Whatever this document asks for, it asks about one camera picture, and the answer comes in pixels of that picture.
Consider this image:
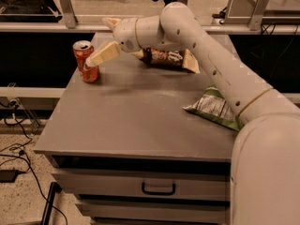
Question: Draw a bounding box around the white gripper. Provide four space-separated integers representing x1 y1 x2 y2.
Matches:
85 17 140 68

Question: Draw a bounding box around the orange coke can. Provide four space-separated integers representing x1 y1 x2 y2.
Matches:
73 40 100 83

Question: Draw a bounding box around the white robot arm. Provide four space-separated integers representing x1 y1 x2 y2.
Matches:
86 2 300 225

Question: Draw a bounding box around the brown and cream chip bag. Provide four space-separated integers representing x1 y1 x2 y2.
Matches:
131 48 200 73

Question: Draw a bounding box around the black chair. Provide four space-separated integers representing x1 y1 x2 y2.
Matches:
0 0 62 23

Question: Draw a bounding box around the grey drawer cabinet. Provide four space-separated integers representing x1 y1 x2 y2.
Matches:
33 31 245 225

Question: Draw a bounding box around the green chip bag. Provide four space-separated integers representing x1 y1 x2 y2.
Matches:
184 84 244 131

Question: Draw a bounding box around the black power adapter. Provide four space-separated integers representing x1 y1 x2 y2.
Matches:
0 170 18 183

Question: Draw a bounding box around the grey metal bracket left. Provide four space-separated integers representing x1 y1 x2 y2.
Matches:
59 0 77 29

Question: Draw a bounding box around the black floor cable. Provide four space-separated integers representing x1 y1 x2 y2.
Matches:
0 100 68 225

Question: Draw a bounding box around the grey metal bracket right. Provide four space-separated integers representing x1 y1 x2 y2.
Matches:
247 0 269 31

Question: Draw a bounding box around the black drawer handle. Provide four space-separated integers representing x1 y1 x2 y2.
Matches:
141 182 176 196

